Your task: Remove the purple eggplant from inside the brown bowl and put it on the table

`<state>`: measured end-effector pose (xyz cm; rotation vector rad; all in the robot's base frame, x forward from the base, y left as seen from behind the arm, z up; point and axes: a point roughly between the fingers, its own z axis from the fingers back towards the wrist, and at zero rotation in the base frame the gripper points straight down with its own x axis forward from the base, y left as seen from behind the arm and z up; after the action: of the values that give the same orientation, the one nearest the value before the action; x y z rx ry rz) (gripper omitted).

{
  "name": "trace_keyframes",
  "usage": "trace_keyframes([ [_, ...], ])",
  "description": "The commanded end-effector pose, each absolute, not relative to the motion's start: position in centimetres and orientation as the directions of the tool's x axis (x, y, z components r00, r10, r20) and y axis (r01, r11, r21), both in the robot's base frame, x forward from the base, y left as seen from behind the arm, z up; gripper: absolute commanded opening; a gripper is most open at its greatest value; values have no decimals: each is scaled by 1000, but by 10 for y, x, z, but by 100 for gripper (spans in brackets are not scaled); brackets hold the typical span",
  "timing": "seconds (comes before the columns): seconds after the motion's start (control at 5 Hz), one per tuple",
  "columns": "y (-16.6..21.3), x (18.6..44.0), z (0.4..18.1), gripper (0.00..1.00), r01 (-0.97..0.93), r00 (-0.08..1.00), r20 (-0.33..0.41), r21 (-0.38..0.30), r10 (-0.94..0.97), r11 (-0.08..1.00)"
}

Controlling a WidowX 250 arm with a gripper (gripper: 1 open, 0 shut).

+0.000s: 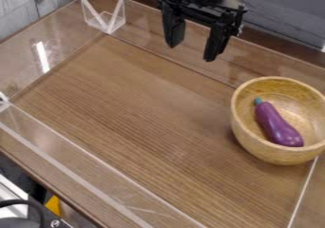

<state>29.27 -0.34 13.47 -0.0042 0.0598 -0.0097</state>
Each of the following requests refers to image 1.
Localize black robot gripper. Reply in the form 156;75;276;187
160;0;247;62

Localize brown wooden bowl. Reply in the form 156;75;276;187
231;76;325;165

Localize purple toy eggplant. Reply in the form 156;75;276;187
254;98;304;147

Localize clear acrylic table barrier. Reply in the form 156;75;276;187
0;92;205;228

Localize clear acrylic corner bracket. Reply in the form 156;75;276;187
80;0;125;34

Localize black cable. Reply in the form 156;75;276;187
0;199;46;228

